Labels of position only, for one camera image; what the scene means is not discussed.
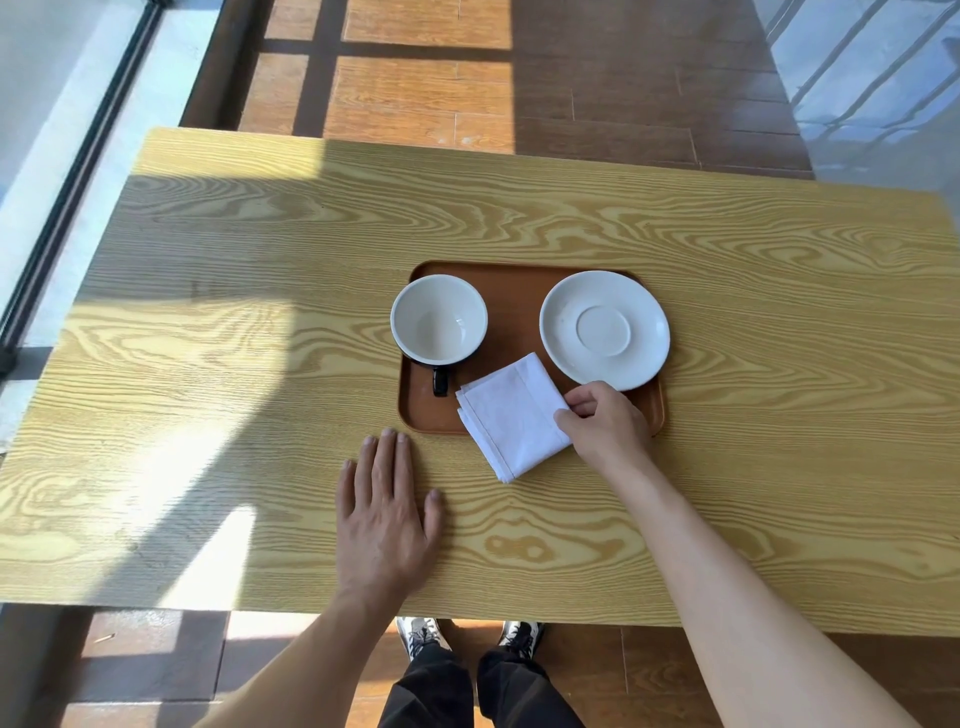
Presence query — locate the person's right hand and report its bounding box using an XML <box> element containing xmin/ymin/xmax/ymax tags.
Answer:
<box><xmin>553</xmin><ymin>381</ymin><xmax>653</xmax><ymax>475</ymax></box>

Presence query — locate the person's left hand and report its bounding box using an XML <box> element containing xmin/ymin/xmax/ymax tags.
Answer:
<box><xmin>335</xmin><ymin>427</ymin><xmax>445</xmax><ymax>603</ymax></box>

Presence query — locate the white napkin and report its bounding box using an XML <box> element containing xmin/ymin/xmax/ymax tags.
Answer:
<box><xmin>455</xmin><ymin>352</ymin><xmax>576</xmax><ymax>485</ymax></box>

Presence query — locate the person's left forearm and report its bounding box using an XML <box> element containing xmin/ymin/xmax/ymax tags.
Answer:
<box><xmin>193</xmin><ymin>588</ymin><xmax>410</xmax><ymax>728</ymax></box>

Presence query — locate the person's right forearm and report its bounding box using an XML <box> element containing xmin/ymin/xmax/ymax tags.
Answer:
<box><xmin>598</xmin><ymin>448</ymin><xmax>925</xmax><ymax>728</ymax></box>

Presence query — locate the white saucer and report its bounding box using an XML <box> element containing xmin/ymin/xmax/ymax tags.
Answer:
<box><xmin>539</xmin><ymin>270</ymin><xmax>672</xmax><ymax>393</ymax></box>

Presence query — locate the brown serving tray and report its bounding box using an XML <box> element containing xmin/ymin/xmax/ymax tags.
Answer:
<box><xmin>397</xmin><ymin>260</ymin><xmax>667</xmax><ymax>438</ymax></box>

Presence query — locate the person's left black-white shoe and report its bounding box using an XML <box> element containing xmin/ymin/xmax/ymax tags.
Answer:
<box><xmin>396</xmin><ymin>616</ymin><xmax>453</xmax><ymax>663</ymax></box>

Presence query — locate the person's black-white shoe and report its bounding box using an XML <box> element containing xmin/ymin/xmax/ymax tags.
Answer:
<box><xmin>498</xmin><ymin>620</ymin><xmax>543</xmax><ymax>661</ymax></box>
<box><xmin>396</xmin><ymin>616</ymin><xmax>453</xmax><ymax>663</ymax></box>

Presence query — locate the person's right black-white shoe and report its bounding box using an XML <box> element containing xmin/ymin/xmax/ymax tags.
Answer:
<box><xmin>498</xmin><ymin>620</ymin><xmax>543</xmax><ymax>661</ymax></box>

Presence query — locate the person's left black trouser leg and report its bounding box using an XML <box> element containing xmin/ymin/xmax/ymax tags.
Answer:
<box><xmin>377</xmin><ymin>643</ymin><xmax>476</xmax><ymax>728</ymax></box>

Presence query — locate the person's black trouser leg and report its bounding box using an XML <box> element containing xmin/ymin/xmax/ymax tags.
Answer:
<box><xmin>476</xmin><ymin>646</ymin><xmax>588</xmax><ymax>728</ymax></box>
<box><xmin>377</xmin><ymin>643</ymin><xmax>476</xmax><ymax>728</ymax></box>

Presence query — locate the person's right black trouser leg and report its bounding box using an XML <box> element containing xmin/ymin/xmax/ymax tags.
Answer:
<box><xmin>476</xmin><ymin>646</ymin><xmax>588</xmax><ymax>728</ymax></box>

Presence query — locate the white cup with black handle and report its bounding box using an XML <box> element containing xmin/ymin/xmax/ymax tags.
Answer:
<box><xmin>390</xmin><ymin>273</ymin><xmax>489</xmax><ymax>399</ymax></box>

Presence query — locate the black window frame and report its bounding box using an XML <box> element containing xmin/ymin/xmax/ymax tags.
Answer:
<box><xmin>0</xmin><ymin>0</ymin><xmax>170</xmax><ymax>380</ymax></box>

